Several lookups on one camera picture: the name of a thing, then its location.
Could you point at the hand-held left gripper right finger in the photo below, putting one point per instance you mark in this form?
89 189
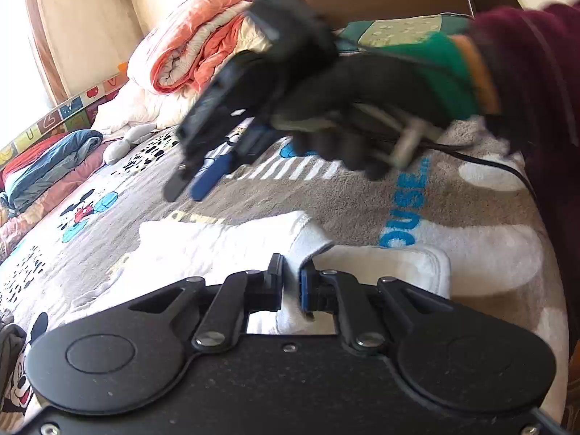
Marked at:
307 290

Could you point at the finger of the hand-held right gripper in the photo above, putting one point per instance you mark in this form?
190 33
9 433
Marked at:
210 176
181 179

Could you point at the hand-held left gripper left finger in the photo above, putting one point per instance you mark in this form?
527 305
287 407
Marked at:
276 285

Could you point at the white quilted garment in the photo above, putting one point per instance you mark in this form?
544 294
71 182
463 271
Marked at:
217 244

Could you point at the person's right hand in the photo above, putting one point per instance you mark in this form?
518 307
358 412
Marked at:
385 81

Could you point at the grey soft toy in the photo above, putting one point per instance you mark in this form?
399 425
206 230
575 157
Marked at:
118 147

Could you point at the orange folded quilt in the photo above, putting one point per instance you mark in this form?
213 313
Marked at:
190 40

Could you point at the white quilt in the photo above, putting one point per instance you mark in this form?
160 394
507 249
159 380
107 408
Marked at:
131 108

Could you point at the printed cartoon blanket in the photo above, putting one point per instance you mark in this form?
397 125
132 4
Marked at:
362 208

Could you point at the orange paper note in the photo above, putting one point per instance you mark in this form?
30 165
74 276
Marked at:
122 67

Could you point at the purple green patchwork pillow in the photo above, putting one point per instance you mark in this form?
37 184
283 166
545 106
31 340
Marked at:
398 31

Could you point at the colourful alphabet foam panel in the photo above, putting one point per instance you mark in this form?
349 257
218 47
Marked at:
68 111

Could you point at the red blue folded quilt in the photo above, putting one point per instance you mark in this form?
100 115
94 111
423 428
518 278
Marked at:
50 163

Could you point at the pink floral quilt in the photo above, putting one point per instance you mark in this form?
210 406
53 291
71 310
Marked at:
45 210

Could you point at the brown curtain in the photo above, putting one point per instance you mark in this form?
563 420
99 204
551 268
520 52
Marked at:
38 31

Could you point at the window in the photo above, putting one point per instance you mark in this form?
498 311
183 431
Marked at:
13 31

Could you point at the person's maroon clothed body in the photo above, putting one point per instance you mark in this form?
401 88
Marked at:
562 258

